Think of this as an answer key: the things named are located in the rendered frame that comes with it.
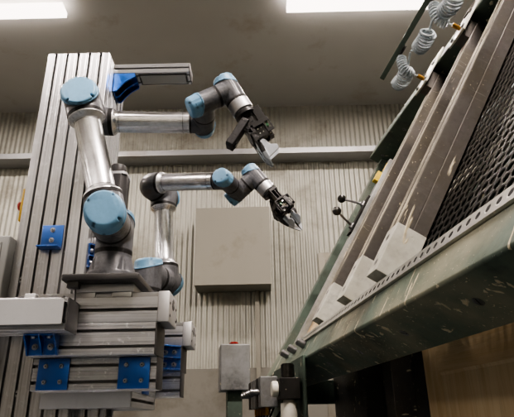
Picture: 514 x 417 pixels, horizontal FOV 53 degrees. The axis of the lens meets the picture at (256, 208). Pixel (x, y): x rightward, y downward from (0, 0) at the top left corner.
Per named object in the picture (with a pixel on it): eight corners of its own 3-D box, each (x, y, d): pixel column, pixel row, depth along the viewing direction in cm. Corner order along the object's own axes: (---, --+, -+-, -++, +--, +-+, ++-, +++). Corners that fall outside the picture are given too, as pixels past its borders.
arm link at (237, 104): (227, 103, 169) (229, 114, 176) (233, 113, 167) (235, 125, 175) (247, 92, 170) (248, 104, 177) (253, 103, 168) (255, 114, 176)
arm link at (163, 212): (143, 294, 216) (142, 179, 239) (162, 301, 229) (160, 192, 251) (168, 289, 212) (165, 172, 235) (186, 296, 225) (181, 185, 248)
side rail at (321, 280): (300, 366, 221) (278, 353, 222) (396, 174, 265) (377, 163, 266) (303, 365, 216) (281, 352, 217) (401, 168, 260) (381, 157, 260)
